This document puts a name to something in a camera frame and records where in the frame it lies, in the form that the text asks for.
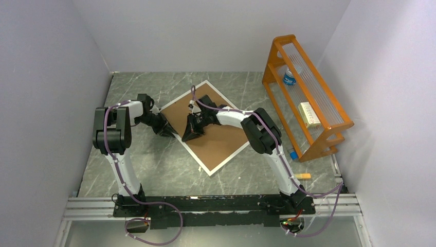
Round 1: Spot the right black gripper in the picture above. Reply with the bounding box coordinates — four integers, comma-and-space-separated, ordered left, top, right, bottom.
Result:
183, 112, 210, 142

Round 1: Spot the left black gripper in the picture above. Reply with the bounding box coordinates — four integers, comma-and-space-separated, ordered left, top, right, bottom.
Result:
135, 113, 177, 139

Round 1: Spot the brown backing board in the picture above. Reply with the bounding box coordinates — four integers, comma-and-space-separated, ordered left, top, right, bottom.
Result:
162, 83, 249, 172

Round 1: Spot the silver picture frame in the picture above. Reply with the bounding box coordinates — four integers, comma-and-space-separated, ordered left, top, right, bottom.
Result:
159, 80, 251, 177

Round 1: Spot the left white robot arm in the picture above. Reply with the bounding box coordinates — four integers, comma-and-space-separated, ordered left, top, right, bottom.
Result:
93, 94, 176, 216

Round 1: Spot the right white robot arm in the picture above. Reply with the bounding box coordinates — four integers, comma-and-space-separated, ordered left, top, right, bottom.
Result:
181, 106, 306, 214

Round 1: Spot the blue capped tube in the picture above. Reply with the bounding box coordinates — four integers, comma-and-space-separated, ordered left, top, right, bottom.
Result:
287, 148, 299, 160

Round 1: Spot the blue white can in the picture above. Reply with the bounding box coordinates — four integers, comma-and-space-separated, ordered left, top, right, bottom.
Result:
282, 68, 296, 85

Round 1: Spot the yellow stick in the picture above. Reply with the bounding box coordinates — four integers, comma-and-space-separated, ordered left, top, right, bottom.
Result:
294, 173, 312, 180

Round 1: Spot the orange wooden shelf rack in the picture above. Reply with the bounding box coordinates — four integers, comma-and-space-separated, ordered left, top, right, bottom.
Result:
262, 34, 354, 162

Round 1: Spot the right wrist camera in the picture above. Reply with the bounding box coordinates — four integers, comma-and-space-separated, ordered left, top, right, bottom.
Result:
188, 95, 217, 115

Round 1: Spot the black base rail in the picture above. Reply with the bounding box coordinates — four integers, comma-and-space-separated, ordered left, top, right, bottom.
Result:
113, 194, 316, 230

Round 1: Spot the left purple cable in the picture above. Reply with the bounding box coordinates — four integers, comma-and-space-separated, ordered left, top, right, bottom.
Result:
103, 99, 184, 246

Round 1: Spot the purple cable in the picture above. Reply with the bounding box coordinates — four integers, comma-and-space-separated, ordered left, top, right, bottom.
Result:
190, 85, 344, 238
103, 99, 184, 246

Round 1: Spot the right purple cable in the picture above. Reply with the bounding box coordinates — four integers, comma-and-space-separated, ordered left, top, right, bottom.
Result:
190, 85, 344, 238

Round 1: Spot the aluminium extrusion rail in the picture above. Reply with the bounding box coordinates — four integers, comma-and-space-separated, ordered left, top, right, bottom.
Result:
54, 193, 373, 246

